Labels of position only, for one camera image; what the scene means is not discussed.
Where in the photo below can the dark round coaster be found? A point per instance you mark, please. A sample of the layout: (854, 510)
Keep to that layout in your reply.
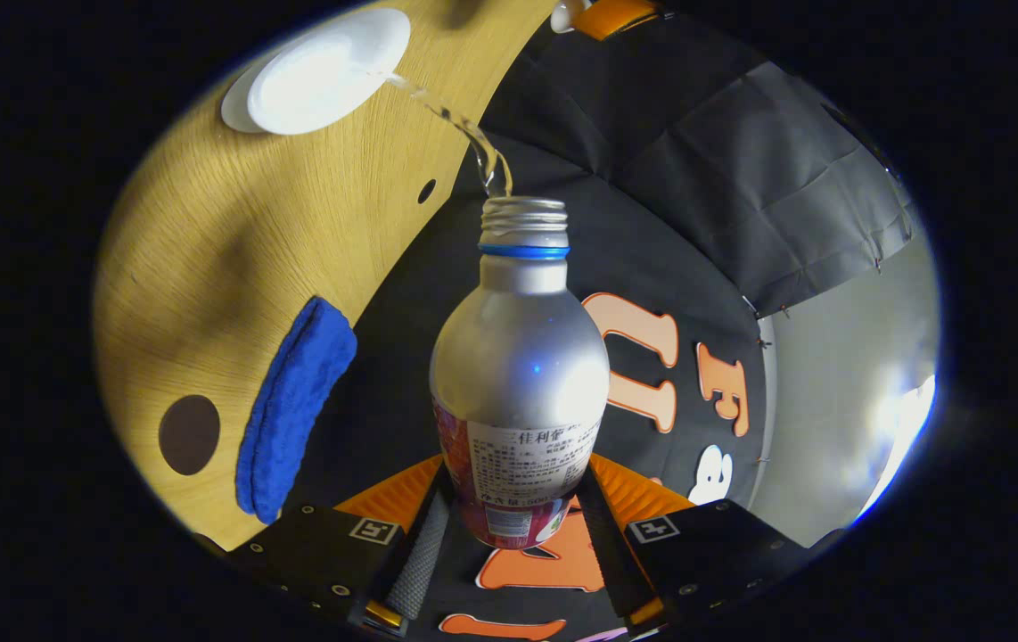
(190, 435)

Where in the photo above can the poured water stream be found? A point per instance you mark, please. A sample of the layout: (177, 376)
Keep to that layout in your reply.
(473, 135)

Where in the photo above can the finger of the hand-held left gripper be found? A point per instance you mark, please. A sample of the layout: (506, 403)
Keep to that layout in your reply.
(611, 18)

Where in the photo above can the black table grommet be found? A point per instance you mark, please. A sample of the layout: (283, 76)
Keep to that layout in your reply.
(427, 192)

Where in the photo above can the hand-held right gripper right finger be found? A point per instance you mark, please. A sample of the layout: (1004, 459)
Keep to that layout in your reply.
(696, 553)

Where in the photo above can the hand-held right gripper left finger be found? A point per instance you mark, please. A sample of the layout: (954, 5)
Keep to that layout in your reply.
(420, 553)

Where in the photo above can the white saucer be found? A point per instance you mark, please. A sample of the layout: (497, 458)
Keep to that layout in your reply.
(235, 102)

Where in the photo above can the white teacup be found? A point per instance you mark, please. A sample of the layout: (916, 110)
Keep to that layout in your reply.
(322, 76)

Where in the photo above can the silver water bottle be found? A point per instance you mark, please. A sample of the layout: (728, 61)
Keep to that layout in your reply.
(518, 357)

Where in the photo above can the blue towel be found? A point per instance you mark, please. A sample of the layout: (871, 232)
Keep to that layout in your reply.
(295, 401)

